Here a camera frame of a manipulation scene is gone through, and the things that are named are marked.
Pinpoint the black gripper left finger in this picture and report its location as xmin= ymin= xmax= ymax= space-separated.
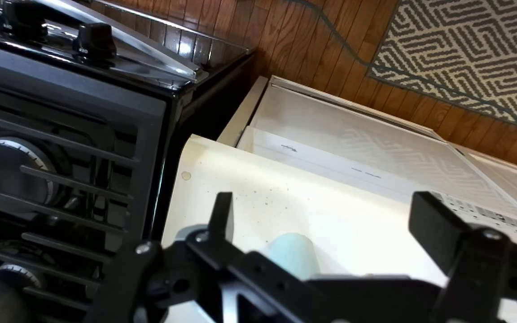
xmin=85 ymin=189 xmax=315 ymax=323

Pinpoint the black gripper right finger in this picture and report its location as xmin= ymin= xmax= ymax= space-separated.
xmin=408 ymin=189 xmax=517 ymax=323

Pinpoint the small teal cup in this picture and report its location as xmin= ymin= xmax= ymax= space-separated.
xmin=265 ymin=231 xmax=327 ymax=281

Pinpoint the white dishwasher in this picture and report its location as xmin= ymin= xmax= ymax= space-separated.
xmin=216 ymin=73 xmax=517 ymax=240

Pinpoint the black steel gas range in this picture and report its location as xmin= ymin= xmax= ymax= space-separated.
xmin=0 ymin=0 xmax=257 ymax=323

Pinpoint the grey patterned rug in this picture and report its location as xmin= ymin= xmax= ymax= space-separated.
xmin=365 ymin=0 xmax=517 ymax=136

